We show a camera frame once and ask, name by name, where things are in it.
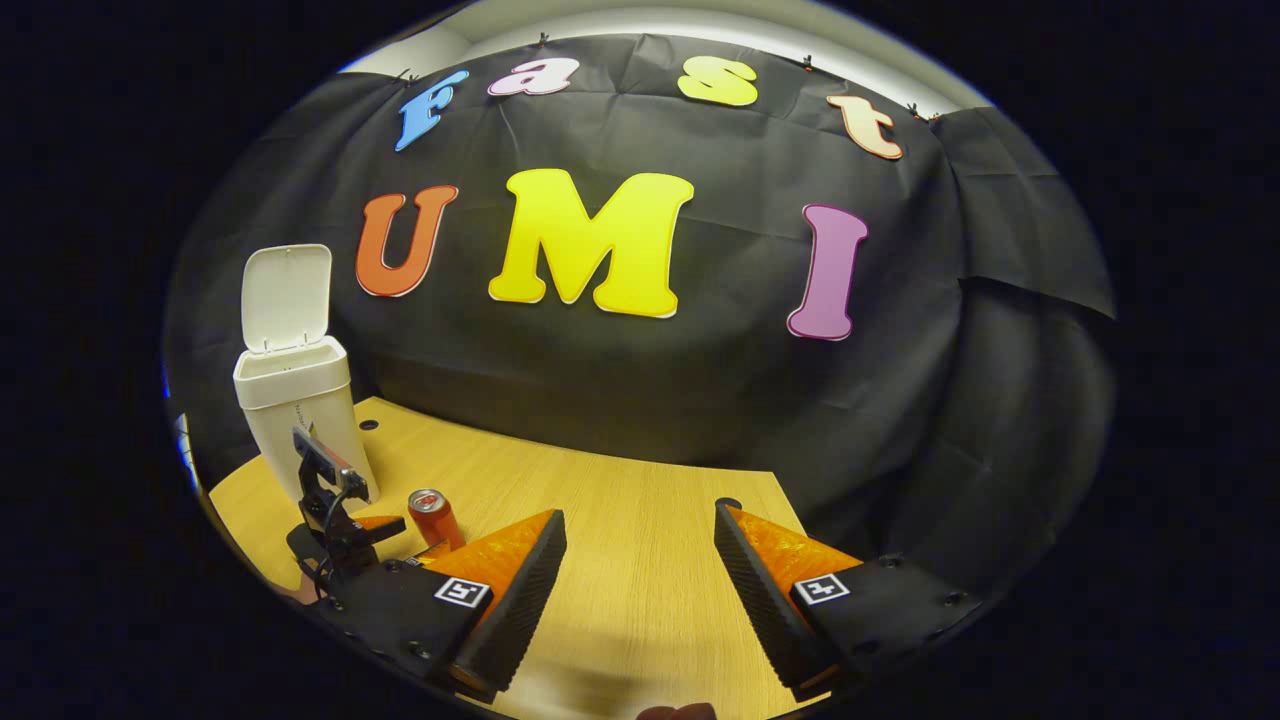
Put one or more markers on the wooden desktop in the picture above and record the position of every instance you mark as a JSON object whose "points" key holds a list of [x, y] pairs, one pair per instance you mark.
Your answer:
{"points": [[620, 560]]}

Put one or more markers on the black backdrop cloth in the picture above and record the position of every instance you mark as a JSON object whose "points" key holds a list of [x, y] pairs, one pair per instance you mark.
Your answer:
{"points": [[720, 380]]}

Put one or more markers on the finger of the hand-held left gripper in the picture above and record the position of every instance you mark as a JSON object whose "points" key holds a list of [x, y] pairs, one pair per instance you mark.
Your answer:
{"points": [[428, 551], [380, 527]]}

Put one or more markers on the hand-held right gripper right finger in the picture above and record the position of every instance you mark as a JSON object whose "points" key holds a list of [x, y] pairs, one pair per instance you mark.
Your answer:
{"points": [[765, 610]]}

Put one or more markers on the red pop can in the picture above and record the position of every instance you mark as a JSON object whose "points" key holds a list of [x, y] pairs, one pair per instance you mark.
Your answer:
{"points": [[437, 525]]}

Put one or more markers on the white desktop garbage bin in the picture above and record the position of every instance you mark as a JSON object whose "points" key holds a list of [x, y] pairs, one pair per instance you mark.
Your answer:
{"points": [[290, 385]]}

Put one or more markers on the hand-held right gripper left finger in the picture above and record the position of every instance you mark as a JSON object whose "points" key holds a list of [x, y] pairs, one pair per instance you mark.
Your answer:
{"points": [[520, 610]]}

